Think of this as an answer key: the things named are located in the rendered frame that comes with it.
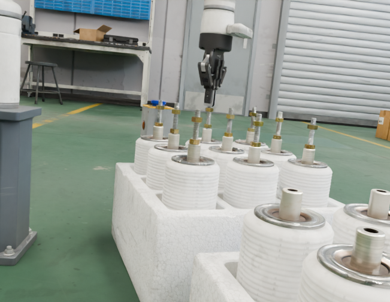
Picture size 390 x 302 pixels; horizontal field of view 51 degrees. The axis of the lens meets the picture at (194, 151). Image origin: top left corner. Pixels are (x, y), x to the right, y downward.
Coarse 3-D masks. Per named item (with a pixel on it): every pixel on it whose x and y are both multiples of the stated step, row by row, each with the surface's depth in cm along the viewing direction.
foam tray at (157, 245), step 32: (128, 192) 83; (160, 192) 75; (128, 224) 82; (160, 224) 62; (192, 224) 64; (224, 224) 66; (128, 256) 81; (160, 256) 63; (192, 256) 65; (160, 288) 64
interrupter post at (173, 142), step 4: (168, 136) 81; (172, 136) 80; (176, 136) 80; (168, 140) 81; (172, 140) 80; (176, 140) 80; (168, 144) 81; (172, 144) 80; (176, 144) 81; (168, 148) 81; (172, 148) 81; (176, 148) 81
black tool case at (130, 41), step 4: (104, 36) 493; (108, 36) 494; (112, 36) 495; (116, 36) 496; (120, 36) 498; (104, 40) 494; (108, 40) 495; (112, 40) 495; (116, 40) 494; (120, 40) 495; (124, 40) 496; (128, 40) 500; (132, 40) 500; (136, 40) 501; (132, 44) 501; (136, 44) 502
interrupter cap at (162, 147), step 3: (156, 144) 82; (159, 144) 83; (162, 144) 84; (165, 144) 84; (156, 147) 79; (159, 147) 79; (162, 147) 80; (165, 147) 82; (180, 147) 83; (183, 147) 83; (186, 147) 83; (165, 150) 78; (168, 150) 78; (171, 150) 78; (174, 150) 78; (177, 150) 78; (180, 150) 78; (183, 150) 79; (186, 150) 79
